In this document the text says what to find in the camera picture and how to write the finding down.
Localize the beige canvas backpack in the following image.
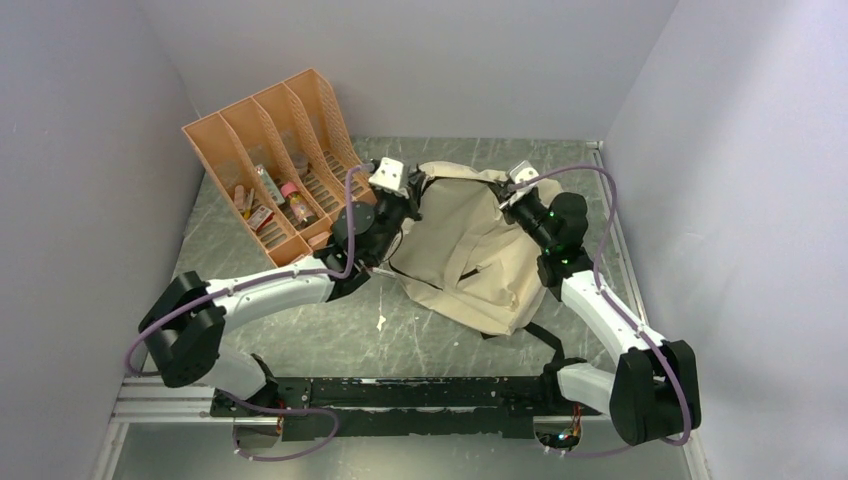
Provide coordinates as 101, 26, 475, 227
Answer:
387, 161, 545, 336

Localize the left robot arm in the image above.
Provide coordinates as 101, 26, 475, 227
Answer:
139, 158, 426, 416

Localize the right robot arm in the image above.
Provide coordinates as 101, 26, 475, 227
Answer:
491, 182, 701, 446

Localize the green white card pack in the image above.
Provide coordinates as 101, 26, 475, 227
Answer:
255, 165, 286, 206

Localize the white red-capped marker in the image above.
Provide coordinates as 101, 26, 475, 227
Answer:
360, 266, 397, 279

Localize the pink-capped glitter bottle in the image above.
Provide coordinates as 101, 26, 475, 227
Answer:
280, 182, 317, 226

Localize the clear jar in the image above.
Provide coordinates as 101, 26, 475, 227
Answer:
290, 153, 310, 177

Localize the orange plastic file organizer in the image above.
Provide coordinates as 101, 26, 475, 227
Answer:
183, 69, 375, 266

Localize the red small box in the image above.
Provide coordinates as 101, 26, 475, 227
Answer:
246, 205, 274, 232

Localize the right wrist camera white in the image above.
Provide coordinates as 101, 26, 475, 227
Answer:
507, 160, 539, 190

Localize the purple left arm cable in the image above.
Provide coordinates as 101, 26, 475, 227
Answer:
124, 164, 376, 379

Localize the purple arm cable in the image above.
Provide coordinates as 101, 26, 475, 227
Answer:
506, 164, 694, 446
124, 164, 376, 379

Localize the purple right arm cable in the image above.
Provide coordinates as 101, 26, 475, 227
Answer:
506, 164, 694, 446

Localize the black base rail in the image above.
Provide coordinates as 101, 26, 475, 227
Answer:
210, 374, 604, 441

